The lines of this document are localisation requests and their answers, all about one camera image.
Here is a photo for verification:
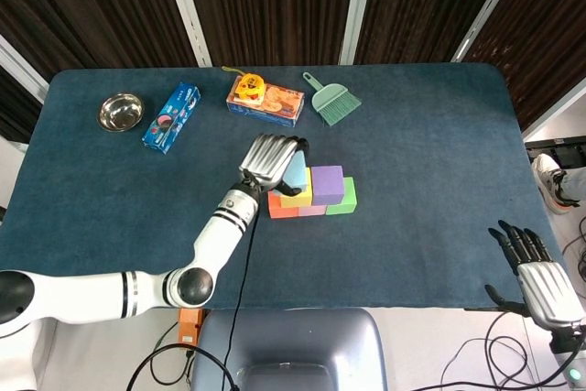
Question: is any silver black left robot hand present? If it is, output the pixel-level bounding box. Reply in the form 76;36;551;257
237;133;311;197

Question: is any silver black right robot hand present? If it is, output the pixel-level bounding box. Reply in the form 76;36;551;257
484;220;586;331

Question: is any light blue foam cube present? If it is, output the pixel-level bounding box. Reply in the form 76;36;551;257
280;149;310;191

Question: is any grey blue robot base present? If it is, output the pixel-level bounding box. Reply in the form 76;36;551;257
190;308;389;391

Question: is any small green hand brush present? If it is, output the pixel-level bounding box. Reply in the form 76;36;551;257
301;71;363;127

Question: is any yellow foam cube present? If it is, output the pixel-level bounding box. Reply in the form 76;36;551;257
279;166;314;209

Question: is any blue orange biscuit box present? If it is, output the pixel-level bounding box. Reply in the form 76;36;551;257
225;75;307;128

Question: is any orange-red foam cube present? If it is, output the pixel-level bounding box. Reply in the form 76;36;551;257
267;190;301;221

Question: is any purple foam cube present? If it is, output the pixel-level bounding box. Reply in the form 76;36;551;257
310;164;345;206

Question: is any pink foam cube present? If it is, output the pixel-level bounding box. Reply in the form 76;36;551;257
298;203;329;218

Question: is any yellow tape measure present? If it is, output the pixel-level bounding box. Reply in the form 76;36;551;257
222;65;267;102

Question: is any green foam cube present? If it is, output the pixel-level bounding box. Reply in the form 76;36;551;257
325;176;359;217

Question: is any blue Oreo cookie box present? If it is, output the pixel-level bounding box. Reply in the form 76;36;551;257
141;81;203;156

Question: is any white orange sneaker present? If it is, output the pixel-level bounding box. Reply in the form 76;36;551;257
530;153;581;215

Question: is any black metal stand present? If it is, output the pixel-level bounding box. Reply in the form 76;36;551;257
524;136;586;168

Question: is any dark teal tablecloth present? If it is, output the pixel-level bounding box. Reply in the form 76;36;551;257
0;62;579;310

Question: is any stainless steel bowl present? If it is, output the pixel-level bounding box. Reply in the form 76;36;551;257
96;92;146;133

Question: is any orange device under table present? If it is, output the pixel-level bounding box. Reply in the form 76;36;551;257
177;307;205;347

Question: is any black floor cable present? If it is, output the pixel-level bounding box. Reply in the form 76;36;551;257
425;311;569;391
125;342;242;391

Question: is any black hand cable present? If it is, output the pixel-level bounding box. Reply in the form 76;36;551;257
222;170;260;391

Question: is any white partition post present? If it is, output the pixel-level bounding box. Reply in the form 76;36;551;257
450;0;533;63
338;0;379;66
158;0;213;68
521;87;586;141
0;36;49;104

